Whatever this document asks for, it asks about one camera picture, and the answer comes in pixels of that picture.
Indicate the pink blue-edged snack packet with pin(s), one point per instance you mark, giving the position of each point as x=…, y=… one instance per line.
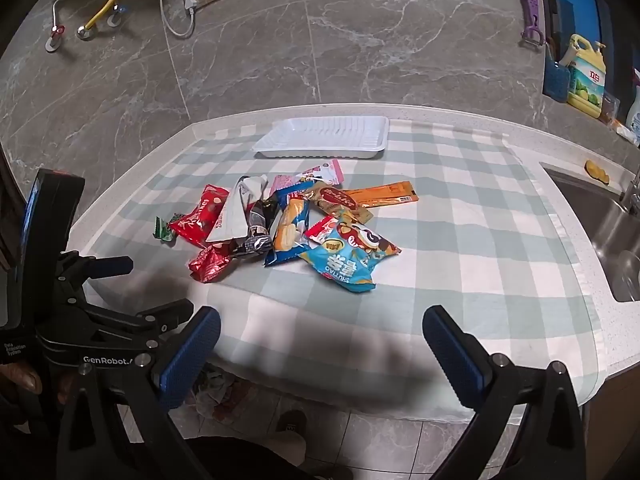
x=282, y=182

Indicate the yellow sponge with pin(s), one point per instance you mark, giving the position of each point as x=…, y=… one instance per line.
x=597, y=171

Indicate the green white checkered cloth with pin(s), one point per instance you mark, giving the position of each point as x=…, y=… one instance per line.
x=450, y=240

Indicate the person's dark trousers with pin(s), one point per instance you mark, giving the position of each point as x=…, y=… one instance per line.
x=250, y=460

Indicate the person's left hand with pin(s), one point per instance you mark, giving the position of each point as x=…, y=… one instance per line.
x=22, y=377

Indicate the white plastic tray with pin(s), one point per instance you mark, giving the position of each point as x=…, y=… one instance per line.
x=320, y=135

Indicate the white spray bottle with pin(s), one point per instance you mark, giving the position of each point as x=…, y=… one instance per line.
x=634, y=122

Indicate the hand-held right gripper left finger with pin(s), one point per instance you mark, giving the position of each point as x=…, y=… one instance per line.
x=192, y=355

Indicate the small red white packet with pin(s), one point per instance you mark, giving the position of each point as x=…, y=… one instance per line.
x=320, y=230

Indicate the steel faucet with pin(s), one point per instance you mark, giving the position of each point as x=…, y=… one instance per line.
x=631, y=195

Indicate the crumpled plastic bag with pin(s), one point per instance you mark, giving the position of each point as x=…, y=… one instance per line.
x=220, y=395

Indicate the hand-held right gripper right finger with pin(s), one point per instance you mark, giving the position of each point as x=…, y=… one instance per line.
x=455, y=355

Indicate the black snack packet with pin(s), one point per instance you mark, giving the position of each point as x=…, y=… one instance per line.
x=257, y=242

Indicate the light blue large snack packet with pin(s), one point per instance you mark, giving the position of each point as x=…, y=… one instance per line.
x=345, y=265

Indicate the orange long snack packet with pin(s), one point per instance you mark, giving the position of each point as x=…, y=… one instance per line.
x=385, y=194

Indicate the steel sink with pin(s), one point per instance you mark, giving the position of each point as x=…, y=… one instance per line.
x=600, y=230

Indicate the red foil snack packet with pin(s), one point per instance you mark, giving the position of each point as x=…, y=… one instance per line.
x=207, y=262

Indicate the blue basket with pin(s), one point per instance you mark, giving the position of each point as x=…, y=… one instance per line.
x=555, y=82

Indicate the small clear plastic bag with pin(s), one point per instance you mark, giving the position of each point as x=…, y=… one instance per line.
x=610, y=107

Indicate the brown red-label snack packet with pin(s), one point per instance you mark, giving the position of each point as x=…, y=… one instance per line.
x=340, y=200

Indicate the blue biscuit snack packet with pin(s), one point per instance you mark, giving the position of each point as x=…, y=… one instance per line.
x=290, y=232

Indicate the brown base cabinet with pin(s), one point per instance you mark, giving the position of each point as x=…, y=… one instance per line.
x=620, y=410

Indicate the dark slipper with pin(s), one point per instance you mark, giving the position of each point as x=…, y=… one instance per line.
x=292, y=425

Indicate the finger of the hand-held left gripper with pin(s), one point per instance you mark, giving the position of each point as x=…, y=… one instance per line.
x=110, y=264
x=150, y=322

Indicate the yellow detergent bottle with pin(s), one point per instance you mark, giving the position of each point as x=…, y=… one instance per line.
x=585, y=85

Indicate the white snack packet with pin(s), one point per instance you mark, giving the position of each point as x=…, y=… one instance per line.
x=230, y=215

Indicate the green candy wrapper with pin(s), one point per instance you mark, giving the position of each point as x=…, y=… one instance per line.
x=162, y=230

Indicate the pink cartoon snack packet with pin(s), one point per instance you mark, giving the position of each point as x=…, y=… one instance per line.
x=327, y=170

